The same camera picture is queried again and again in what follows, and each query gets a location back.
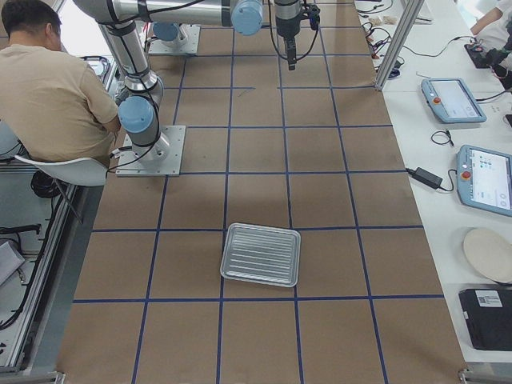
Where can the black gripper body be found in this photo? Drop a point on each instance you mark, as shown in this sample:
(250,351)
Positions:
(286,25)

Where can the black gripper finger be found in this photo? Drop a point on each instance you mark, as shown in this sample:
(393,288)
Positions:
(288,42)
(293,53)

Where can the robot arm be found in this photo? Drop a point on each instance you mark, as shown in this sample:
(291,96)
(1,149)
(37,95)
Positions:
(143,91)
(171,34)

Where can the silver ribbed metal tray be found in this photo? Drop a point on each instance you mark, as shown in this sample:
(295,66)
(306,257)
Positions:
(261,254)

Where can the far blue teach pendant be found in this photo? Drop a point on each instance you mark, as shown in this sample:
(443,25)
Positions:
(451,101)

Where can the blue teach pendant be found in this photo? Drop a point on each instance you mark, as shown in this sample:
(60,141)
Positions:
(484,179)
(451,101)

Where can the black power adapter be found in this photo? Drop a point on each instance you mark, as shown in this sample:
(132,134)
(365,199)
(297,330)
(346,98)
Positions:
(425,177)

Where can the near blue teach pendant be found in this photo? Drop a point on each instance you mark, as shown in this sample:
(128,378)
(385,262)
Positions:
(484,179)

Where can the white chair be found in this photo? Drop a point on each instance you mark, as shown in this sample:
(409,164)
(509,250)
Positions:
(79,172)

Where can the person in beige shirt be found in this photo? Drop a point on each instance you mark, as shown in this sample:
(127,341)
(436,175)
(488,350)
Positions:
(53,102)

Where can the beige round plate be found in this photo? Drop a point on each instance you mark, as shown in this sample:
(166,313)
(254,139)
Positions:
(489,253)

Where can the black flat device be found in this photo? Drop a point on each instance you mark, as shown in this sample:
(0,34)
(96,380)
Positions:
(488,318)

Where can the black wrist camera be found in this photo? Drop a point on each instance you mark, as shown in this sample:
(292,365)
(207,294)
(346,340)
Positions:
(313,16)

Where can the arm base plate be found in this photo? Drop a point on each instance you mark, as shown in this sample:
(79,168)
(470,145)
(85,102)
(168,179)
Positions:
(165,157)
(156,47)

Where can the aluminium frame post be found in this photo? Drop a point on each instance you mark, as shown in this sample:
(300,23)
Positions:
(402,30)

